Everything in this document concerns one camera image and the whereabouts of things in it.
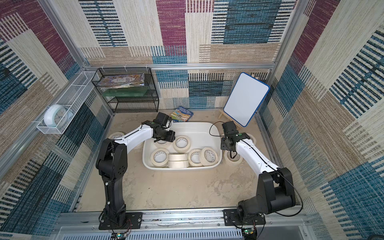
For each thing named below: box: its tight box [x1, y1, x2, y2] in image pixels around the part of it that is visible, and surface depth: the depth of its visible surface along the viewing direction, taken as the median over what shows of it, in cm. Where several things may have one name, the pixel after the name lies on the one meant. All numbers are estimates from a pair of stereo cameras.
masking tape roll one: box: [108, 132, 125, 140], surface depth 105 cm
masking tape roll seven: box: [168, 153, 188, 161], surface depth 87 cm
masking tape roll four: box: [173, 135, 191, 154], surface depth 100 cm
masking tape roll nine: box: [187, 148, 203, 168], surface depth 91 cm
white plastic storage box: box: [142, 121, 223, 170], surface depth 96 cm
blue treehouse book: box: [170, 106, 194, 123], surface depth 117 cm
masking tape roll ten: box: [199, 147, 219, 167], surface depth 93 cm
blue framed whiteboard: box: [223, 72, 270, 128], surface depth 93 cm
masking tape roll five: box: [150, 148, 169, 168], surface depth 96 cm
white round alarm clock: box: [43, 104, 74, 129], surface depth 64 cm
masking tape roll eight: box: [168, 160, 189, 169], surface depth 86 cm
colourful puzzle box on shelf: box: [97, 73, 145, 89], surface depth 83 cm
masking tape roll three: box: [223, 150, 244, 166], surface depth 91 cm
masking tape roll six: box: [155, 139, 172, 148], surface depth 100 cm
